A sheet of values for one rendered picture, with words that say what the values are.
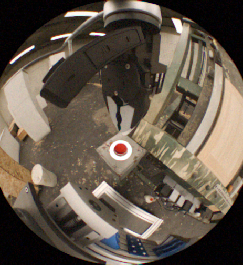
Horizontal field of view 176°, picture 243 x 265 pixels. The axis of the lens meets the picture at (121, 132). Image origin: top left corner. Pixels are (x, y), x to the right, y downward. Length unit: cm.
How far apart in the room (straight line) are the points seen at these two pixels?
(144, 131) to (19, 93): 219
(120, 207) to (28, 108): 231
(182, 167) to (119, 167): 29
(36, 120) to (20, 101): 63
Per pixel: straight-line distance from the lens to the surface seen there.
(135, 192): 116
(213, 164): 50
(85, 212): 18
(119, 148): 23
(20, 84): 212
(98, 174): 121
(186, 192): 55
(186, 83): 52
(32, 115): 216
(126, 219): 101
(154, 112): 38
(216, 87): 49
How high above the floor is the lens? 115
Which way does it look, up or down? 50 degrees down
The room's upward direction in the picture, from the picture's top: straight up
